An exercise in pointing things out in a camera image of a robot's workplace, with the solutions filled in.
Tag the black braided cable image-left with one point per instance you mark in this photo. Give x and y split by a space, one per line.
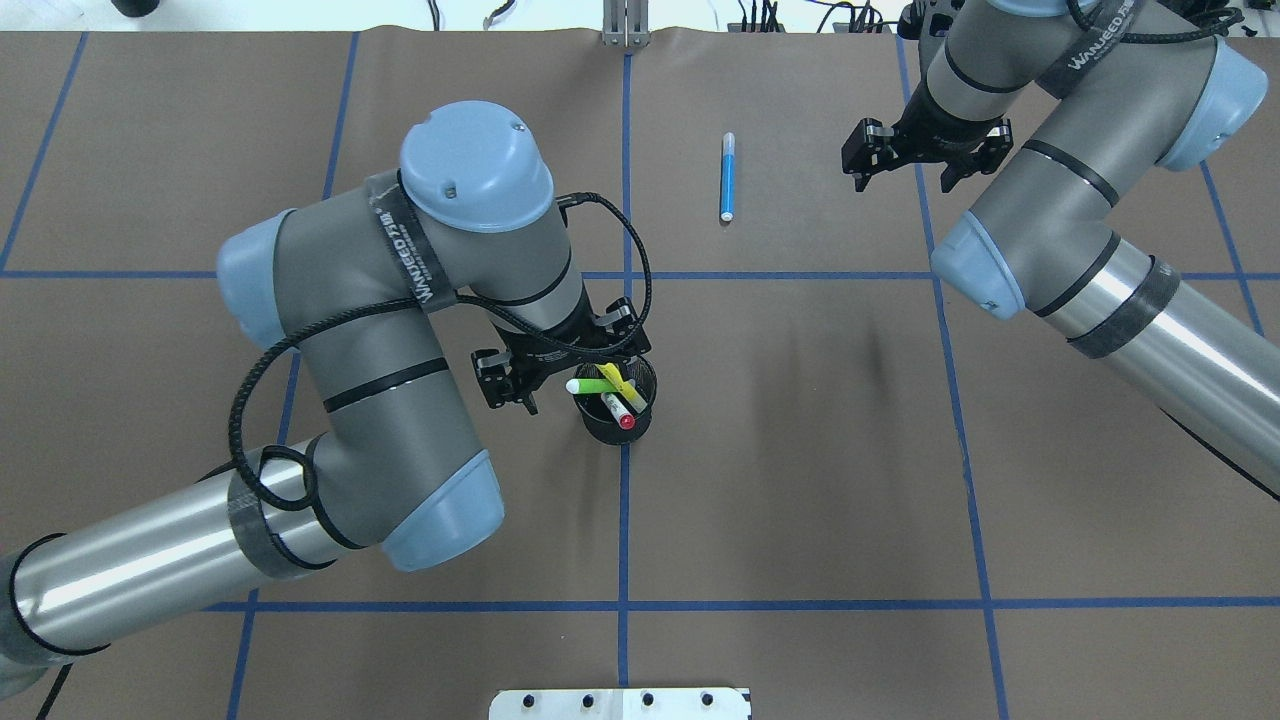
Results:
283 478

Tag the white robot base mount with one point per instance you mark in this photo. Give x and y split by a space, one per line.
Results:
623 703

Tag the grey robot arm image-right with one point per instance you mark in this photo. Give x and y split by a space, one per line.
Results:
1065 105

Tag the black mesh pen cup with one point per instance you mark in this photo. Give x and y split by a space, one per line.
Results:
597 420

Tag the grey robot arm image-left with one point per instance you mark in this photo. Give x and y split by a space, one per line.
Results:
350 430

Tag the blue marker pen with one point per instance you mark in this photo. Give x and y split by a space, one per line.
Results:
727 178

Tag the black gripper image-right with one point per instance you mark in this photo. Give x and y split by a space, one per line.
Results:
932 128

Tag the green marker pen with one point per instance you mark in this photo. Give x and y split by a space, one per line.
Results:
598 386

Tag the red capped white marker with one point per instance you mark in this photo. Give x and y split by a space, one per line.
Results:
620 412

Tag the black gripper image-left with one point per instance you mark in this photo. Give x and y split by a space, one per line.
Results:
556 347

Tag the yellow marker pen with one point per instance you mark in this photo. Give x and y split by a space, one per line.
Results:
611 373

